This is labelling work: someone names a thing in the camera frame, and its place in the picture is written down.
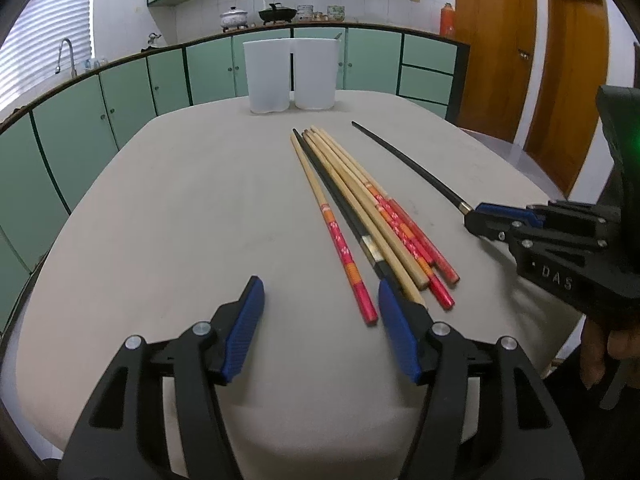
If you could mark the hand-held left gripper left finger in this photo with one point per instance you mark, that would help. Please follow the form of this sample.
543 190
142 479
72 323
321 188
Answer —
245 330

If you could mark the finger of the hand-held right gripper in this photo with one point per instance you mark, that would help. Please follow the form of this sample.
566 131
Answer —
487 227
505 211

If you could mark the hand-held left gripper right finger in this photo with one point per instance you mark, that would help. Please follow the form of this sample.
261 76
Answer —
400 335

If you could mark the black chopstick with gold band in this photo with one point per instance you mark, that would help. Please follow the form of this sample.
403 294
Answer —
410 165
330 185

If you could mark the white two-compartment utensil holder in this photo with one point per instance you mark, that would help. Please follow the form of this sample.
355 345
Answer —
265 75

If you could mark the person's right hand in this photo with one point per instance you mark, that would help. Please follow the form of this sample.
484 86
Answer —
592 355

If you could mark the wide wooden door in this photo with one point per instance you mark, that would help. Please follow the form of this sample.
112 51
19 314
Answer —
492 60

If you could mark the orange fire extinguisher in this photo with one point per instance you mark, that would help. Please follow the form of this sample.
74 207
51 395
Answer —
447 20

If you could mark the green patterned bowl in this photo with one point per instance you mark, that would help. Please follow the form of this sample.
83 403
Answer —
336 12

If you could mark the green lower kitchen cabinets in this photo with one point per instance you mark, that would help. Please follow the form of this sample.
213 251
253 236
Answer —
55 125

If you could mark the stack of patterned bowls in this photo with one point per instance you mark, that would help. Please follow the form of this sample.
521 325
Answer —
305 12

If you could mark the black wok with lid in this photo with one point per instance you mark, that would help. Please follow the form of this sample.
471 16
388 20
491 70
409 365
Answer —
276 13

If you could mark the small kettle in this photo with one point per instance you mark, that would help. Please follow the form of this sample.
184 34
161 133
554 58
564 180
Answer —
153 40

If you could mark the clear jar by sink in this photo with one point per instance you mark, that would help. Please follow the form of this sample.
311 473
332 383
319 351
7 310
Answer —
95 62

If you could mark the white lidded pot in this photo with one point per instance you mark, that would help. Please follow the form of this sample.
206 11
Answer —
233 19

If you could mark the metal kitchen faucet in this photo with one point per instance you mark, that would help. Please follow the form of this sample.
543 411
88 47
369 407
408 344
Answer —
65 40

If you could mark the window blinds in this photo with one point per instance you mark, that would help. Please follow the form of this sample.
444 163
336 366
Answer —
45 25

